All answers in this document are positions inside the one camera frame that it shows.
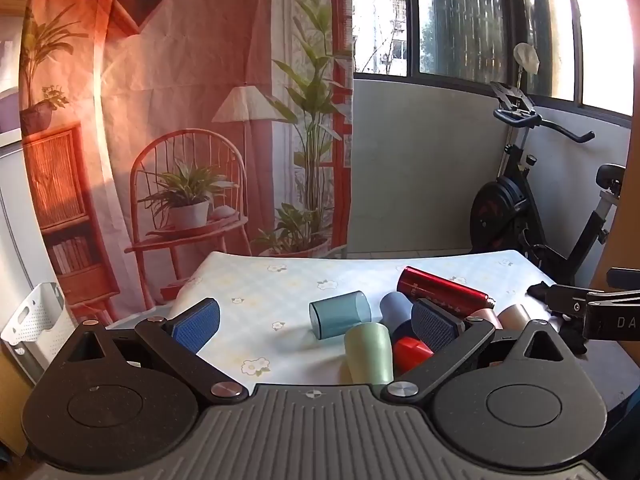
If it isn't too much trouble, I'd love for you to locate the white perforated basket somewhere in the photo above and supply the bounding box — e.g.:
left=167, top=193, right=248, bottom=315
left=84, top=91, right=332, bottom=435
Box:
left=0, top=282, right=69, bottom=387

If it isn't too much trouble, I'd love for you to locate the black exercise bike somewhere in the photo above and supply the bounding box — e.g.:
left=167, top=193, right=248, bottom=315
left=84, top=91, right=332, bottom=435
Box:
left=470, top=81, right=627, bottom=287

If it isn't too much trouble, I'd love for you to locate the brown wooden board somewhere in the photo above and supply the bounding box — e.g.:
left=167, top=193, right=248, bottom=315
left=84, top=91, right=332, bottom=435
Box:
left=589, top=157, right=640, bottom=295

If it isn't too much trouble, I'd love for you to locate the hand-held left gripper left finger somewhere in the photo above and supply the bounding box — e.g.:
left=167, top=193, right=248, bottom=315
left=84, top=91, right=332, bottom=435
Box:
left=64, top=298, right=249, bottom=404

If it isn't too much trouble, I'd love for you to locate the black cloth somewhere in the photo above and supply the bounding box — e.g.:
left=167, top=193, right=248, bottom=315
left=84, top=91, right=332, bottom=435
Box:
left=526, top=282, right=591, bottom=356

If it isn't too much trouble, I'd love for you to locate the dark window frame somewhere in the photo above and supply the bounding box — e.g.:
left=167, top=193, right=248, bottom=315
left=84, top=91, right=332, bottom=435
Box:
left=352, top=0, right=640, bottom=129

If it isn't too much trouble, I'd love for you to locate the pale green cup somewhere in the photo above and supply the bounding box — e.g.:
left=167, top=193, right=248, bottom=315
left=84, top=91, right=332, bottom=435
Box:
left=343, top=322, right=396, bottom=386

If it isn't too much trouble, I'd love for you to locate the blue-grey cup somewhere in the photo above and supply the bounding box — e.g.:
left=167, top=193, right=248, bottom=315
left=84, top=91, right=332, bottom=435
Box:
left=379, top=292, right=416, bottom=337

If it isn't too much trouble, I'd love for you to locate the printed room backdrop cloth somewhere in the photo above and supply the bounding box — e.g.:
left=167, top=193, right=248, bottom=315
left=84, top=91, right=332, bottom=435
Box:
left=19, top=0, right=354, bottom=322

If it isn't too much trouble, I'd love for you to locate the red metal bottle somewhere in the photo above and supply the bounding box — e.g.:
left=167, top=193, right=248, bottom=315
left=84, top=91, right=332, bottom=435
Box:
left=396, top=266, right=497, bottom=314

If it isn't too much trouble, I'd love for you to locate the translucent teal cup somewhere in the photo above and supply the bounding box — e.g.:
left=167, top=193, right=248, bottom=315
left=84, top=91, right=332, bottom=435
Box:
left=308, top=290, right=372, bottom=342

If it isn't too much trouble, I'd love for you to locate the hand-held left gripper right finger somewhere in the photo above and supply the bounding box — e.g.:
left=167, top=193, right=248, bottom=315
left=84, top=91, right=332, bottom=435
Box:
left=381, top=298, right=569, bottom=404

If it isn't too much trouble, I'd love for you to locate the pink cup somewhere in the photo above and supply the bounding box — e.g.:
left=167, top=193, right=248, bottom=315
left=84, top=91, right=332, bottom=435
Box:
left=465, top=308, right=501, bottom=331

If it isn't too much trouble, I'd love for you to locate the beige cup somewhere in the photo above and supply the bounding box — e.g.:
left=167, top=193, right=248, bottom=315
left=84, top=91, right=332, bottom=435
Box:
left=497, top=304, right=532, bottom=331

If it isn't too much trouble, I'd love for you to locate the floral tablecloth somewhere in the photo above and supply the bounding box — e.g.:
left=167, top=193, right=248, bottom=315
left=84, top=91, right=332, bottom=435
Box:
left=107, top=249, right=562, bottom=389

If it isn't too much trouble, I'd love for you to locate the red cup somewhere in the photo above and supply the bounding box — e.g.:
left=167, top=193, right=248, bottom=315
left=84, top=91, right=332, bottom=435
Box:
left=391, top=336, right=435, bottom=376

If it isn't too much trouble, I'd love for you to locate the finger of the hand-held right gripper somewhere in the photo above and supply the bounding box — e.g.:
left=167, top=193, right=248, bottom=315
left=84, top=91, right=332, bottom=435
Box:
left=606, top=268, right=640, bottom=289
left=546, top=284, right=640, bottom=317

